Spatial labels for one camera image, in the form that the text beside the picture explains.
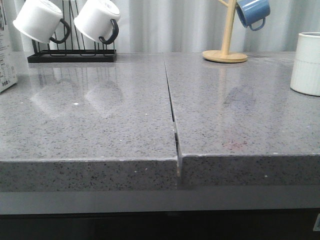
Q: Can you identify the white ribbed HOME mug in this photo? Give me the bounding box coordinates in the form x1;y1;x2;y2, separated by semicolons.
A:
290;32;320;97

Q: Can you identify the white milk carton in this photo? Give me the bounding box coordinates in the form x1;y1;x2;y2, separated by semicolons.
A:
0;0;18;93

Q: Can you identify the wooden mug tree stand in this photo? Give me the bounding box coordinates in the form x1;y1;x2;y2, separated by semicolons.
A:
202;0;248;64

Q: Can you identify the blue enamel mug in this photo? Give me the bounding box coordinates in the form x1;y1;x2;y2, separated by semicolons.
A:
235;0;271;32

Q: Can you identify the black wire mug rack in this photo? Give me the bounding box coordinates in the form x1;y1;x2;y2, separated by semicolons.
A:
27;0;117;63

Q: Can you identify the white mug black handle right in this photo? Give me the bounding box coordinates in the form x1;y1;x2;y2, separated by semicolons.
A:
74;0;121;45

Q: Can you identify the white mug black handle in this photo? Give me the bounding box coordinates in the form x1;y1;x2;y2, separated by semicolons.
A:
12;0;71;44
74;0;121;45

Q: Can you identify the white mug black handle left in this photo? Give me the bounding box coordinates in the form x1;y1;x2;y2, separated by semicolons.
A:
12;0;71;44

